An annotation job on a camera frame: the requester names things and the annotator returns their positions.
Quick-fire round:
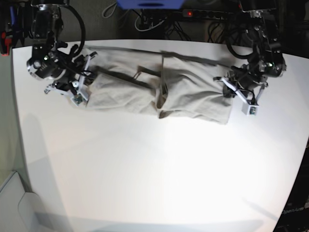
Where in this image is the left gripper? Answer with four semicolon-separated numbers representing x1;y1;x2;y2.
223;85;236;99

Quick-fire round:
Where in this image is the grey t-shirt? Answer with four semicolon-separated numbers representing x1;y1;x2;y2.
83;46;233;125

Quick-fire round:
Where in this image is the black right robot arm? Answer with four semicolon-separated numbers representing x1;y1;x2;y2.
27;0;86;81

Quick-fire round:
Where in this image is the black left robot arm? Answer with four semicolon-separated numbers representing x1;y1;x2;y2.
224;0;286;101

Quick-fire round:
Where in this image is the black power strip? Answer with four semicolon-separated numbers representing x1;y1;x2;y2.
182;9;233;21

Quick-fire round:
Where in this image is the blue box at top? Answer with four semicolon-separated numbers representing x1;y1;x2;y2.
116;0;184;9

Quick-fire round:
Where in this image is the red and black clamp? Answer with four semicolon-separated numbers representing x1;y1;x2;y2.
0;31;12;56

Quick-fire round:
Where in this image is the grey side table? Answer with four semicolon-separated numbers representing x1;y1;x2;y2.
0;172;40;232

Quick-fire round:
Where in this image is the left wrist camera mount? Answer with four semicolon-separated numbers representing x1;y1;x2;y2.
213;77;268;116

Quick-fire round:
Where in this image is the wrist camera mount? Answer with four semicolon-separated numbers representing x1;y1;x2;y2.
213;77;268;116
44;51;98;106

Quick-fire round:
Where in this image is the white cable loop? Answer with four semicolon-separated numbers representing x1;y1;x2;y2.
134;14;166;32

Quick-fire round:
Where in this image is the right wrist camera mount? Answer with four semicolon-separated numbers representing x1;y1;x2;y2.
44;51;98;106

